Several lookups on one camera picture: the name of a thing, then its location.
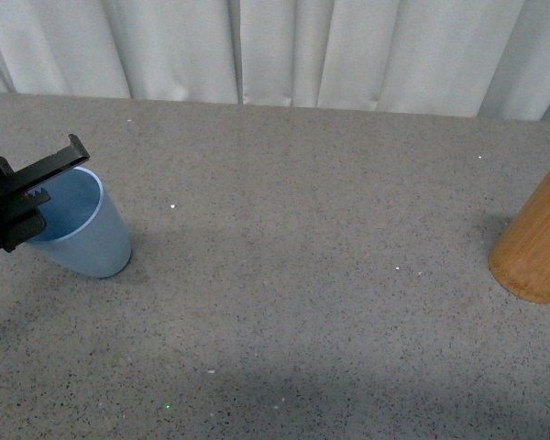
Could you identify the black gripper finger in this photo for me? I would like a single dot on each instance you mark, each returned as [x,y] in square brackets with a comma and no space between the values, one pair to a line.
[28,202]
[51,166]

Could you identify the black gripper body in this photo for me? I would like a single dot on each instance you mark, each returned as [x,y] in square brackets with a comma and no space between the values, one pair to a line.
[15,229]

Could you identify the blue plastic cup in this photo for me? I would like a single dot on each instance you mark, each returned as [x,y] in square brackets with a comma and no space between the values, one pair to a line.
[84,232]

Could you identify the bamboo chopstick holder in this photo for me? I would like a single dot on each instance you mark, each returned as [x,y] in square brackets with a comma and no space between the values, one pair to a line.
[520,261]

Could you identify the white curtain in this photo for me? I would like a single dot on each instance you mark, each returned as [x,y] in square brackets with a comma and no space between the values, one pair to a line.
[450,58]

